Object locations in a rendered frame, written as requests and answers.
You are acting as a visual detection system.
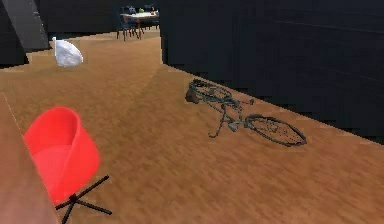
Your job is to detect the red tub chair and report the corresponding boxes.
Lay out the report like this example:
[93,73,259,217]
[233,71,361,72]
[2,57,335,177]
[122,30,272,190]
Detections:
[23,106,113,224]

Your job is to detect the dark blue dining chair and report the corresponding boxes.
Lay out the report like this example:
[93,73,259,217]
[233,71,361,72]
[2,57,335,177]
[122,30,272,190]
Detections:
[143,4,160,31]
[116,6,140,42]

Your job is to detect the dark green bicycle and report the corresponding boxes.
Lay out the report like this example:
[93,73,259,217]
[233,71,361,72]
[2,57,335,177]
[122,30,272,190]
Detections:
[184,78,308,148]

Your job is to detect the brown wooden furniture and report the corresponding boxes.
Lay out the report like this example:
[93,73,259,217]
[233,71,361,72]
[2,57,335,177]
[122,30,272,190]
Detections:
[0,91,61,224]

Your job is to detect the white dining table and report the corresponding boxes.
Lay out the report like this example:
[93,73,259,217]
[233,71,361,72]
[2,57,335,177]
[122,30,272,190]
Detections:
[119,11,160,40]

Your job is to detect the white bag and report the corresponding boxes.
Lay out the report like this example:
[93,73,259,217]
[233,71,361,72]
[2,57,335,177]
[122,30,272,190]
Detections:
[51,36,84,68]

